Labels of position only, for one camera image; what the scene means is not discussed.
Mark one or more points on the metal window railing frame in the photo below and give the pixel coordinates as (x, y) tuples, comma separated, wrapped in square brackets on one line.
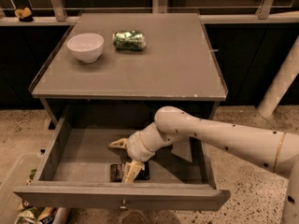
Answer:
[(50, 12)]

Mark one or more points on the small yellow black object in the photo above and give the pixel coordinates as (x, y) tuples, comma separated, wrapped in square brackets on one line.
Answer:
[(24, 14)]

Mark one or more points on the metal drawer knob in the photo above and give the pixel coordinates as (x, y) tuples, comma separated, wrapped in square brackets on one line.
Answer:
[(123, 206)]

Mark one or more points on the grey cabinet counter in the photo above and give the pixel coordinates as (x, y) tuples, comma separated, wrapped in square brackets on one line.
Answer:
[(177, 63)]

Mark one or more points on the clear plastic snack bin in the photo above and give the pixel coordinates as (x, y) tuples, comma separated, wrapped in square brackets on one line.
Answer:
[(13, 190)]

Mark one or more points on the snack bags in bin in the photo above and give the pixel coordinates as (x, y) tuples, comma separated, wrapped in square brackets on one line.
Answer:
[(29, 214)]

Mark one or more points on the grey top drawer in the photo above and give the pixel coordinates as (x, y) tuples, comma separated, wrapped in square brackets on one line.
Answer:
[(75, 170)]

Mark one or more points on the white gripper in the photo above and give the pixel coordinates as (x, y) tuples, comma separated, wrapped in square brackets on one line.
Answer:
[(135, 146)]

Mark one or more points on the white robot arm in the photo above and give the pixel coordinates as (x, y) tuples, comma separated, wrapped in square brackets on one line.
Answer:
[(276, 152)]

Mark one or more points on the white ceramic bowl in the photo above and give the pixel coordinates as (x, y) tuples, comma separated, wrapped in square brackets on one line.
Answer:
[(86, 47)]

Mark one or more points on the black rxbar chocolate bar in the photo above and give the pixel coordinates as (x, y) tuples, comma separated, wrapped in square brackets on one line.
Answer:
[(117, 172)]

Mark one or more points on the green crushed soda can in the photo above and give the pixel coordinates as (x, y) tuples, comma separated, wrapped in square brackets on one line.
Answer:
[(129, 40)]

